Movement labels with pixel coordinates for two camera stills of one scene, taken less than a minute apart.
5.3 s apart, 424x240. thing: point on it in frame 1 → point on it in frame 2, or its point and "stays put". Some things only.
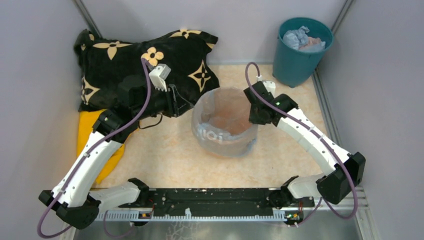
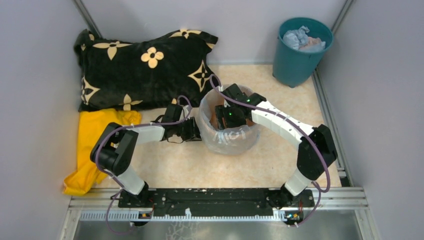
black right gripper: (254, 119) → (221, 112)
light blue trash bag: (221, 123) stays put
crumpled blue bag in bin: (298, 39) stays put
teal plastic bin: (293, 67) stays put
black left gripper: (176, 104) → (193, 134)
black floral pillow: (180, 60) stays put
